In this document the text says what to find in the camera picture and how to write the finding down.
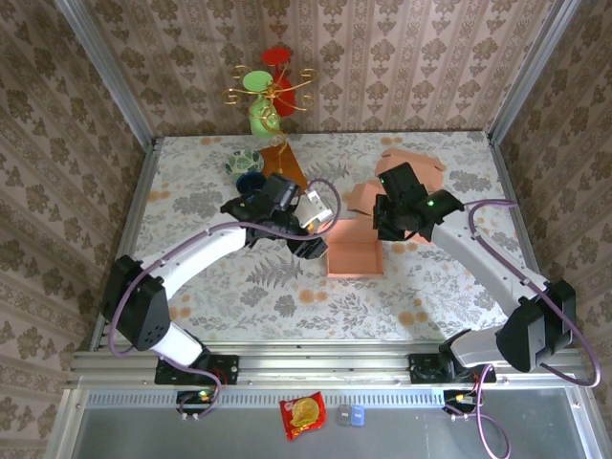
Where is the dark blue mug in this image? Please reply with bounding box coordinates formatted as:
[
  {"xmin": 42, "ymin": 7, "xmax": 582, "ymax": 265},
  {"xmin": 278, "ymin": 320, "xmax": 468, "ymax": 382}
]
[{"xmin": 236, "ymin": 172, "xmax": 267, "ymax": 193}]

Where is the green patterned bowl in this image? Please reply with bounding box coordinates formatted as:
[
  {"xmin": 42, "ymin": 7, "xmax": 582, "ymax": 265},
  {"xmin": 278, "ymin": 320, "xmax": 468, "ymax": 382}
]
[{"xmin": 224, "ymin": 148, "xmax": 266, "ymax": 176}]

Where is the green plastic cup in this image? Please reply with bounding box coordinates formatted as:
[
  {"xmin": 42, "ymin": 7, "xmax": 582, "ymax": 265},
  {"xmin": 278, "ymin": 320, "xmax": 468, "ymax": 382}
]
[{"xmin": 242, "ymin": 70, "xmax": 282, "ymax": 140}]

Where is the floral table mat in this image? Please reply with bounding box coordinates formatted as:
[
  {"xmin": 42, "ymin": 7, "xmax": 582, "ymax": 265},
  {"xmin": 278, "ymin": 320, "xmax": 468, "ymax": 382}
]
[{"xmin": 112, "ymin": 132, "xmax": 549, "ymax": 341}]

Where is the red plastic cup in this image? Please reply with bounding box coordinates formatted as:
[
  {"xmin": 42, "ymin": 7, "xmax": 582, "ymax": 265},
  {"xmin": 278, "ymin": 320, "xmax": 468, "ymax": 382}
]
[{"xmin": 260, "ymin": 46, "xmax": 295, "ymax": 118}]

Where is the aluminium mounting beam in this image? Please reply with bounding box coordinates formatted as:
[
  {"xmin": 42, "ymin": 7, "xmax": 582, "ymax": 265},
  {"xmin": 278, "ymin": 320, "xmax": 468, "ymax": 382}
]
[{"xmin": 66, "ymin": 347, "xmax": 599, "ymax": 389}]

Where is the slotted metal strip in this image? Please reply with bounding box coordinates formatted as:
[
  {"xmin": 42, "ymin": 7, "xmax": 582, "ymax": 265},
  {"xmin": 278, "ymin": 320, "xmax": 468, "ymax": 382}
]
[{"xmin": 84, "ymin": 389, "xmax": 448, "ymax": 408}]

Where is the red snack packet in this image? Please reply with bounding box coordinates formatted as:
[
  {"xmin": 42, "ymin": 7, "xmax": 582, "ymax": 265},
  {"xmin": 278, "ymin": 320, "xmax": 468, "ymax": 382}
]
[{"xmin": 279, "ymin": 390, "xmax": 327, "ymax": 442}]

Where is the small black controller board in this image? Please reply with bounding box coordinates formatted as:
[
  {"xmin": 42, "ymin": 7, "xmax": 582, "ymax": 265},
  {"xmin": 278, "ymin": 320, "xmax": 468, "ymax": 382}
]
[
  {"xmin": 443, "ymin": 389, "xmax": 484, "ymax": 415},
  {"xmin": 176, "ymin": 389, "xmax": 219, "ymax": 415}
]

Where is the gold wire mug tree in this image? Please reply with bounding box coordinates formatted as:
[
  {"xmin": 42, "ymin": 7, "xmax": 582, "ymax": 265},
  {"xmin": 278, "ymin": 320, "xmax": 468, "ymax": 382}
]
[{"xmin": 221, "ymin": 64, "xmax": 319, "ymax": 192}]

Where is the aluminium side rail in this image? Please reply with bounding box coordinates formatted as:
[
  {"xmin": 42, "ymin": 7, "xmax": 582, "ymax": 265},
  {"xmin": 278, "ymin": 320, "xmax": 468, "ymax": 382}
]
[
  {"xmin": 88, "ymin": 138, "xmax": 160, "ymax": 355},
  {"xmin": 486, "ymin": 132, "xmax": 566, "ymax": 350}
]

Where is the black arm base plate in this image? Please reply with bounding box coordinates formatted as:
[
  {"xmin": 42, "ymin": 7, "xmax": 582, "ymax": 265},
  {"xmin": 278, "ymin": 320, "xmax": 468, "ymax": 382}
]
[
  {"xmin": 154, "ymin": 354, "xmax": 240, "ymax": 386},
  {"xmin": 407, "ymin": 352, "xmax": 497, "ymax": 385}
]

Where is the aluminium frame post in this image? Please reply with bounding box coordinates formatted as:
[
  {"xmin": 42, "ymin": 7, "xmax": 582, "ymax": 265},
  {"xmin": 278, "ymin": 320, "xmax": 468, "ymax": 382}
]
[
  {"xmin": 53, "ymin": 0, "xmax": 158, "ymax": 147},
  {"xmin": 486, "ymin": 0, "xmax": 583, "ymax": 144}
]

